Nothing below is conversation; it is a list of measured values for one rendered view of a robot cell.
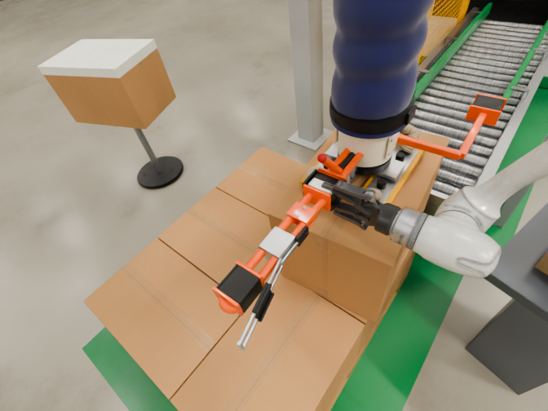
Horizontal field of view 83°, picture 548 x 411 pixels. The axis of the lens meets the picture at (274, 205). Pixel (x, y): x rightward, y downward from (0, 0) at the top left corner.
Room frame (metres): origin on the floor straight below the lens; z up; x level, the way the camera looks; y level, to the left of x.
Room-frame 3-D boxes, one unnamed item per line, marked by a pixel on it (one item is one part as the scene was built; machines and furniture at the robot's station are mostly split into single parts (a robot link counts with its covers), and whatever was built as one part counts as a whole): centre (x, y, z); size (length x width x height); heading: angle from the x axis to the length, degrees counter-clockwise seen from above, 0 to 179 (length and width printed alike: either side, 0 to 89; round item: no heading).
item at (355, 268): (0.74, -0.32, 0.74); 0.60 x 0.40 x 0.40; 139
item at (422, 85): (2.24, -1.52, 0.60); 1.60 x 0.11 x 0.09; 134
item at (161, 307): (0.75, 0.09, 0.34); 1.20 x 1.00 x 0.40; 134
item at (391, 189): (0.69, -0.39, 0.97); 0.34 x 0.10 x 0.05; 135
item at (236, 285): (0.34, 0.11, 1.08); 0.08 x 0.07 x 0.05; 135
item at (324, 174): (0.58, -0.14, 1.08); 0.10 x 0.08 x 0.06; 45
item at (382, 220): (0.46, -0.25, 1.08); 0.09 x 0.07 x 0.08; 45
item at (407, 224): (0.41, -0.30, 1.08); 0.09 x 0.06 x 0.09; 135
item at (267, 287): (0.33, 0.02, 1.08); 0.31 x 0.03 x 0.05; 148
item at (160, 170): (2.14, 0.91, 0.31); 0.40 x 0.40 x 0.62
